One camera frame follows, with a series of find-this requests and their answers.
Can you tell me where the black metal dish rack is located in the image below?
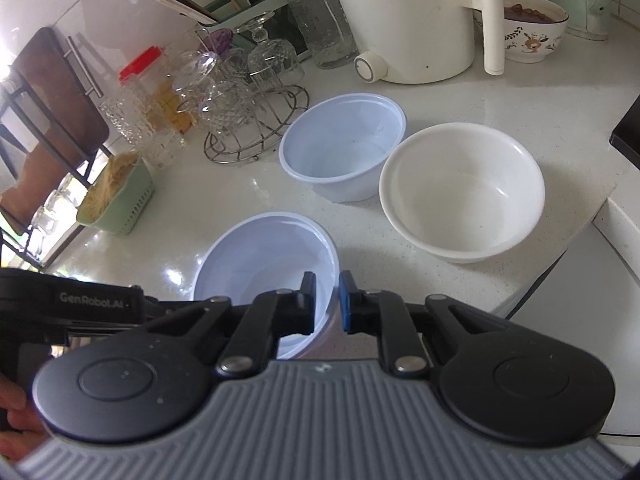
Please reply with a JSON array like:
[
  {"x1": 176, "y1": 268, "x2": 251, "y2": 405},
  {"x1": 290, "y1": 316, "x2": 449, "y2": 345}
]
[{"x1": 0, "y1": 67, "x2": 116, "y2": 267}]

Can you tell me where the green utensil holder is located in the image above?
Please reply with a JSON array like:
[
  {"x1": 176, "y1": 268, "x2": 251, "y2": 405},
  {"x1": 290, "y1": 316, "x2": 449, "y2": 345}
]
[{"x1": 202, "y1": 0, "x2": 303, "y2": 56}]

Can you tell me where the person's left hand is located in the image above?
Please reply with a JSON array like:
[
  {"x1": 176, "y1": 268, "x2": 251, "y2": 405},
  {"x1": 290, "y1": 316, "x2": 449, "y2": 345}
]
[{"x1": 0, "y1": 372, "x2": 48, "y2": 448}]

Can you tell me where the blue plastic bowl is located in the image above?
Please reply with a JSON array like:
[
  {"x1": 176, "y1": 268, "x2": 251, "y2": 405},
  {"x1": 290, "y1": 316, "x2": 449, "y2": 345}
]
[
  {"x1": 192, "y1": 213, "x2": 340, "y2": 361},
  {"x1": 278, "y1": 92, "x2": 407, "y2": 203}
]

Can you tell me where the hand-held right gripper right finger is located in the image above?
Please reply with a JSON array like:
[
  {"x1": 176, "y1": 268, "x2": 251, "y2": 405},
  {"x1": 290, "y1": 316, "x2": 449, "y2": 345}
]
[{"x1": 339, "y1": 270, "x2": 506, "y2": 378}]

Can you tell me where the pale green electric kettle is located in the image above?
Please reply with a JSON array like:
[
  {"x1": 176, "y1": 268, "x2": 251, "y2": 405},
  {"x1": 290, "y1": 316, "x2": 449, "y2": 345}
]
[{"x1": 540, "y1": 0, "x2": 618, "y2": 41}]

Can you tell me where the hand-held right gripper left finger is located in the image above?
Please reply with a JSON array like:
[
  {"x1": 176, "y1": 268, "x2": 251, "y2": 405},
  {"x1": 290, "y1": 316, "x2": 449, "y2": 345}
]
[{"x1": 145, "y1": 271, "x2": 318, "y2": 377}]

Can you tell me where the white electric cooking pot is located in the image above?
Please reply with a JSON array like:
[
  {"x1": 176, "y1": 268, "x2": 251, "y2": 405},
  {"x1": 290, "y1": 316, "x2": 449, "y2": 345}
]
[{"x1": 327, "y1": 0, "x2": 503, "y2": 85}]

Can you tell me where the round wire glass rack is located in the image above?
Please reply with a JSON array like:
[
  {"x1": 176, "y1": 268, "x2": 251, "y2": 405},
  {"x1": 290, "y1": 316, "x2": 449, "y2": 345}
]
[{"x1": 202, "y1": 85, "x2": 309, "y2": 165}]

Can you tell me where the metal bar handle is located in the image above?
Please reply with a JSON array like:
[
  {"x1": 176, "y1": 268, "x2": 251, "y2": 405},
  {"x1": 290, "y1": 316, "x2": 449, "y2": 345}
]
[{"x1": 67, "y1": 35, "x2": 107, "y2": 97}]

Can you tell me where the cluster of clear stemmed glasses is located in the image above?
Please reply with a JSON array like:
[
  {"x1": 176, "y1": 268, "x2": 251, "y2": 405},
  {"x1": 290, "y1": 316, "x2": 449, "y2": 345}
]
[{"x1": 172, "y1": 12, "x2": 306, "y2": 136}]

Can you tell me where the animal print ceramic bowl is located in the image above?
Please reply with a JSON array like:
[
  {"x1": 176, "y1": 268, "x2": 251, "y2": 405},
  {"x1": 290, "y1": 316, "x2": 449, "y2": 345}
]
[{"x1": 500, "y1": 0, "x2": 570, "y2": 64}]

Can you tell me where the white drip tray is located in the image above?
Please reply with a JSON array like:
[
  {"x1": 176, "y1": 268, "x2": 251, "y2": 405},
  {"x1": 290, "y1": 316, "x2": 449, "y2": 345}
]
[{"x1": 20, "y1": 220, "x2": 88, "y2": 268}]

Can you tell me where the textured glass mug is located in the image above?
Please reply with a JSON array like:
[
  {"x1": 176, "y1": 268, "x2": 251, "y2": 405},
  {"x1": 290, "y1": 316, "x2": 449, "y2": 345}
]
[{"x1": 98, "y1": 85, "x2": 187, "y2": 170}]

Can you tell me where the white ceramic bowl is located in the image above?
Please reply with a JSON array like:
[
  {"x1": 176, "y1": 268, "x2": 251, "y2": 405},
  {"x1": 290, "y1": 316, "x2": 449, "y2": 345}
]
[{"x1": 378, "y1": 122, "x2": 547, "y2": 264}]

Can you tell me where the clear drinking glass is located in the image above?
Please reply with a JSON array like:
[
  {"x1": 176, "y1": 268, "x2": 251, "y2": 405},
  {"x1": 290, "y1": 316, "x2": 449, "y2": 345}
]
[
  {"x1": 19, "y1": 224, "x2": 47, "y2": 262},
  {"x1": 50, "y1": 175, "x2": 83, "y2": 212},
  {"x1": 32, "y1": 199, "x2": 62, "y2": 237}
]

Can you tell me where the black cooktop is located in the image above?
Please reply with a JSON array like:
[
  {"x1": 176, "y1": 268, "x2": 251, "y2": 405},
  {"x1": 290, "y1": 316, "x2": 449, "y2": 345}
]
[{"x1": 609, "y1": 95, "x2": 640, "y2": 166}]

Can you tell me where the tall clear glass pitcher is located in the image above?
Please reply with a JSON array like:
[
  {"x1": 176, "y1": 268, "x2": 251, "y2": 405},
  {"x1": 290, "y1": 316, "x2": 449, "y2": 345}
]
[{"x1": 282, "y1": 0, "x2": 358, "y2": 70}]

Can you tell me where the brown cutting board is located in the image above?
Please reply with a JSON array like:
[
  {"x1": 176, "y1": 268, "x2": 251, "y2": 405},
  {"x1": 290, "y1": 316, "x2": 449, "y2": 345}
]
[{"x1": 0, "y1": 27, "x2": 111, "y2": 233}]

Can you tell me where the red lid glass jar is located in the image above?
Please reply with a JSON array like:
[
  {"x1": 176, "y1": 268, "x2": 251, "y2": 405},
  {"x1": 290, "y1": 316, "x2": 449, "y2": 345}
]
[{"x1": 118, "y1": 46, "x2": 190, "y2": 133}]

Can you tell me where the green basket of sticks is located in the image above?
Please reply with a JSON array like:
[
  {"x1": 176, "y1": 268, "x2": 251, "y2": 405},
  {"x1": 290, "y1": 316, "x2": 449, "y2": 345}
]
[{"x1": 76, "y1": 152, "x2": 155, "y2": 236}]

